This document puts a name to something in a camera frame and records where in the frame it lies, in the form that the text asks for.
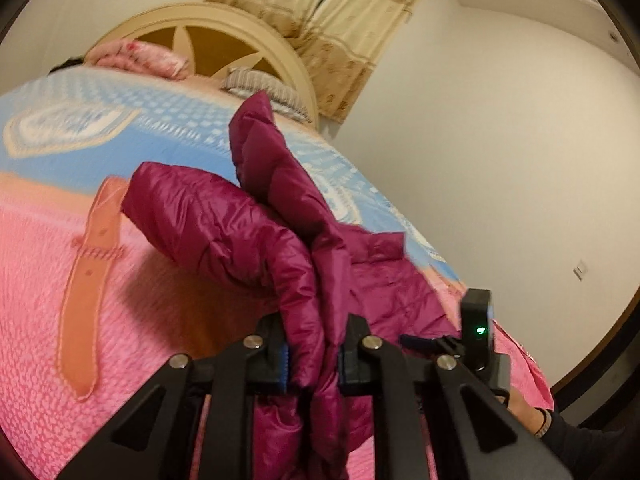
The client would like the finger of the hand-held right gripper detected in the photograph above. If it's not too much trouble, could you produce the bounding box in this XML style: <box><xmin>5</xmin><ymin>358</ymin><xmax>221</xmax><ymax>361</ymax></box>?
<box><xmin>399</xmin><ymin>334</ymin><xmax>462</xmax><ymax>357</ymax></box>

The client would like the person's right hand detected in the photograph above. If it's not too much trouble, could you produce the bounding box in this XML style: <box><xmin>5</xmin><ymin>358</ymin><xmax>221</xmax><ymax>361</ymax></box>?
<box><xmin>506</xmin><ymin>394</ymin><xmax>548</xmax><ymax>436</ymax></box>

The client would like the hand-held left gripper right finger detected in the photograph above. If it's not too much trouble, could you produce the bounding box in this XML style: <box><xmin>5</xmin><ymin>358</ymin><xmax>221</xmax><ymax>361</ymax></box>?
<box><xmin>337</xmin><ymin>312</ymin><xmax>573</xmax><ymax>480</ymax></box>

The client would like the folded pink floral quilt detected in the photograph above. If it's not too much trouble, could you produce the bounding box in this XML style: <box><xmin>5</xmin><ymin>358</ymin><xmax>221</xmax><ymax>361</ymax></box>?
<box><xmin>82</xmin><ymin>40</ymin><xmax>193</xmax><ymax>81</ymax></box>

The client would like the person's right forearm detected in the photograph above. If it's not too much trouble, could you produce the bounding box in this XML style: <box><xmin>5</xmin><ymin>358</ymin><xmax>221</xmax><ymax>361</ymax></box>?
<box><xmin>542</xmin><ymin>410</ymin><xmax>618</xmax><ymax>480</ymax></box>

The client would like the striped pillow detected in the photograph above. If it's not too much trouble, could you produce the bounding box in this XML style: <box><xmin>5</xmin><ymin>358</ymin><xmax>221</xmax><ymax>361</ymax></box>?
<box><xmin>220</xmin><ymin>67</ymin><xmax>313</xmax><ymax>121</ymax></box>

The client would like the beige patterned curtain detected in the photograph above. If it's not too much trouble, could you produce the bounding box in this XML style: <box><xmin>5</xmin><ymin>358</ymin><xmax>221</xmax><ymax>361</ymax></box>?
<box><xmin>205</xmin><ymin>0</ymin><xmax>441</xmax><ymax>123</ymax></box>

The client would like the pink and blue printed bedspread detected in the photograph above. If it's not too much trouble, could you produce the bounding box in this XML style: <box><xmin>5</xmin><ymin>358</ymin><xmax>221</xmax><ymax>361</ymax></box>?
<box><xmin>0</xmin><ymin>67</ymin><xmax>556</xmax><ymax>480</ymax></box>

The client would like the cream wooden headboard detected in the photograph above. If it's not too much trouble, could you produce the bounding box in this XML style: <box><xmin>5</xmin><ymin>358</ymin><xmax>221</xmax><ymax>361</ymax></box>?
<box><xmin>85</xmin><ymin>2</ymin><xmax>321</xmax><ymax>123</ymax></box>

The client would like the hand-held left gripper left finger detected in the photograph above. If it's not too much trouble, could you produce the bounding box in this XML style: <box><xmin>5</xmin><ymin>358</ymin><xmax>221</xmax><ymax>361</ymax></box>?
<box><xmin>57</xmin><ymin>312</ymin><xmax>292</xmax><ymax>480</ymax></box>

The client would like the magenta puffer jacket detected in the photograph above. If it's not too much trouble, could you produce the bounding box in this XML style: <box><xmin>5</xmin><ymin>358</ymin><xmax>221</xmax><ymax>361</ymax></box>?
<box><xmin>121</xmin><ymin>90</ymin><xmax>463</xmax><ymax>480</ymax></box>

